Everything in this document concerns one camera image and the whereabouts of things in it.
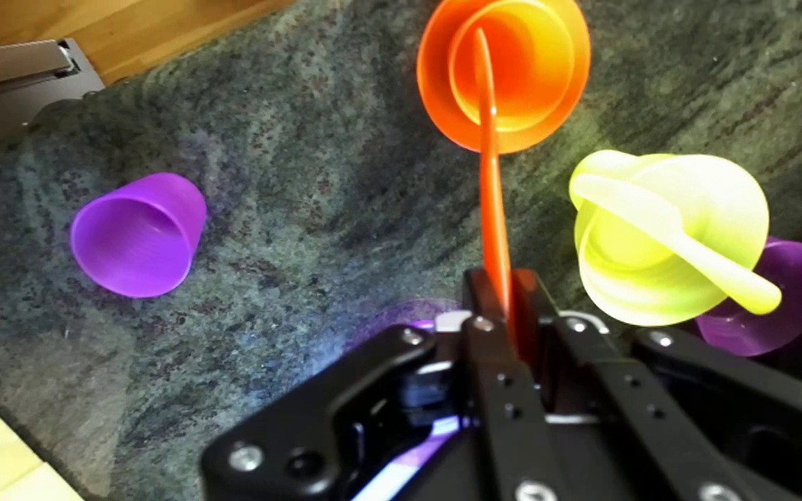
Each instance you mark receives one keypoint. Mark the purple plastic cup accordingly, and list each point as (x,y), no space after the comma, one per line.
(141,240)

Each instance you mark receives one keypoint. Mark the lime green plastic spoon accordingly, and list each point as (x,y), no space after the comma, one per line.
(663,223)

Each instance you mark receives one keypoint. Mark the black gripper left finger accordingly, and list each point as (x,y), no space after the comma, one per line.
(505,405)

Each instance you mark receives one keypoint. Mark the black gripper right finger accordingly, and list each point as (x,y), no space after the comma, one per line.
(623,433)

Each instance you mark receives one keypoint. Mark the orange plastic cup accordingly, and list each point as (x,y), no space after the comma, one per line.
(534,56)

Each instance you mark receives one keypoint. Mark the orange plastic spoon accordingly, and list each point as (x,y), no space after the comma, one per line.
(491,194)

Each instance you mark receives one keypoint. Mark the aluminium rail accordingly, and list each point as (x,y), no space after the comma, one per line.
(38,77)

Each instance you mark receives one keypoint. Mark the orange plastic bowl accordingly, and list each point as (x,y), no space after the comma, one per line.
(435,92)

